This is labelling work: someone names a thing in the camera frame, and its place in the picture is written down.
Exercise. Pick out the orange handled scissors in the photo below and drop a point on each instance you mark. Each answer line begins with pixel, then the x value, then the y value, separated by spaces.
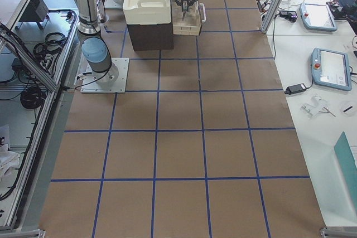
pixel 184 8

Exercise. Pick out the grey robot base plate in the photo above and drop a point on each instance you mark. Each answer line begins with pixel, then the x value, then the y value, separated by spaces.
pixel 113 82

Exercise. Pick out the white drawer handle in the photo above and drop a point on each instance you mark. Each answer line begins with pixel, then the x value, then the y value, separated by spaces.
pixel 202 12

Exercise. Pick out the white crumpled cloth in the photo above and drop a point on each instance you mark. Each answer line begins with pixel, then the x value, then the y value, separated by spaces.
pixel 9 159

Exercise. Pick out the black power adapter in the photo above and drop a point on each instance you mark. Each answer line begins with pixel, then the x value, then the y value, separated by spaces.
pixel 295 89

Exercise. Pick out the blue teach pendant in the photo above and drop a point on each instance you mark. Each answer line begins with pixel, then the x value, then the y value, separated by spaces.
pixel 317 17
pixel 331 69

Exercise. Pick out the blue teach pendant far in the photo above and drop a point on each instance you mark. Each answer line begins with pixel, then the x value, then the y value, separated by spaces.
pixel 317 17

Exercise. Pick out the teal folder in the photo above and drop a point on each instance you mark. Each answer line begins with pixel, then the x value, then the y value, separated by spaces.
pixel 347 163

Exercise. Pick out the blue teach pendant near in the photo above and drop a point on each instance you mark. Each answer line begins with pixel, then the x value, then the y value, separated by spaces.
pixel 331 69

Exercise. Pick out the black electronics box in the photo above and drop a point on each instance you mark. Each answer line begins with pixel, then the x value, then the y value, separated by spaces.
pixel 36 11

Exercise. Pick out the dark brown wooden cabinet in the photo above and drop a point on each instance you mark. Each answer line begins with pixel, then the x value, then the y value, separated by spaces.
pixel 151 37

